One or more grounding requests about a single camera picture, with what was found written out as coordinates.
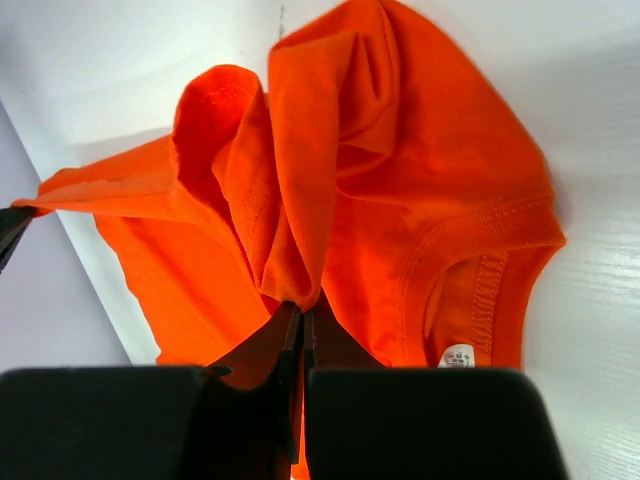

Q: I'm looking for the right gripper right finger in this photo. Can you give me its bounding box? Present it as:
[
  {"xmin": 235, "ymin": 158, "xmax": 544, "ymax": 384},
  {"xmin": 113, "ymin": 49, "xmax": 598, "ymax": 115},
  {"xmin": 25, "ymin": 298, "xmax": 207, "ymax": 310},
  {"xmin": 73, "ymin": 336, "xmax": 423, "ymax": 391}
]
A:
[{"xmin": 303, "ymin": 305, "xmax": 568, "ymax": 479}]

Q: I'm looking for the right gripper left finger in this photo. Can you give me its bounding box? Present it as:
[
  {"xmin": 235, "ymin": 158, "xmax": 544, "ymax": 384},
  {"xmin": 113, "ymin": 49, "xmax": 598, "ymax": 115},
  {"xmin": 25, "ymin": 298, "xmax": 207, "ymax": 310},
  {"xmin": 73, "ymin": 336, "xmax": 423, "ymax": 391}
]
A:
[{"xmin": 1, "ymin": 303, "xmax": 301, "ymax": 479}]

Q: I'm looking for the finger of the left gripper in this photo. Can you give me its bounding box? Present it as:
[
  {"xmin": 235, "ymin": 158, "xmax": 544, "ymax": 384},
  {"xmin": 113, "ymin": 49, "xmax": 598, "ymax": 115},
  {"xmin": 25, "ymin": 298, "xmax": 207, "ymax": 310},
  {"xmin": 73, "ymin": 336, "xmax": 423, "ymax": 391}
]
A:
[{"xmin": 0, "ymin": 207, "xmax": 36, "ymax": 272}]

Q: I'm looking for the orange t shirt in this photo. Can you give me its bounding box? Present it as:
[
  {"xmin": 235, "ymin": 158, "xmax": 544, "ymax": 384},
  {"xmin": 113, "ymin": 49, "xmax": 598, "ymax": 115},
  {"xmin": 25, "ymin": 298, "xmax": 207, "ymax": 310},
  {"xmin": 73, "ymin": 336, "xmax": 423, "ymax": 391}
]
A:
[{"xmin": 11, "ymin": 0, "xmax": 568, "ymax": 480}]

